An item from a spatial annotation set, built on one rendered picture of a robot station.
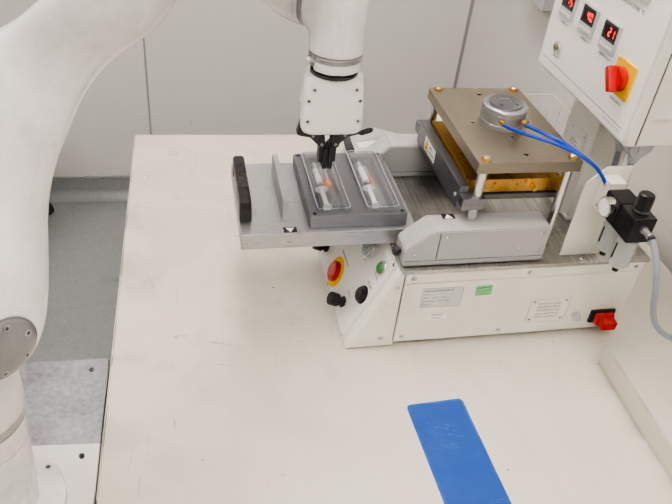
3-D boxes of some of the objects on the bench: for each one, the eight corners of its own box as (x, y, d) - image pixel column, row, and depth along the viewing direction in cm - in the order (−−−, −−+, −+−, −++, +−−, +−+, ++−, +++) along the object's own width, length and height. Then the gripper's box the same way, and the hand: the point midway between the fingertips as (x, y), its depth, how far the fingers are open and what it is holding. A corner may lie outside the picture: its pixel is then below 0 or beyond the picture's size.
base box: (541, 226, 161) (563, 162, 150) (623, 342, 132) (657, 273, 122) (313, 235, 150) (319, 167, 139) (348, 364, 121) (359, 290, 111)
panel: (314, 239, 148) (359, 170, 139) (342, 340, 125) (398, 265, 116) (306, 236, 147) (351, 167, 138) (332, 337, 124) (388, 262, 115)
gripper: (375, 53, 112) (362, 152, 124) (283, 52, 109) (278, 154, 121) (387, 73, 107) (372, 175, 118) (290, 73, 104) (285, 177, 115)
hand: (326, 154), depth 118 cm, fingers closed
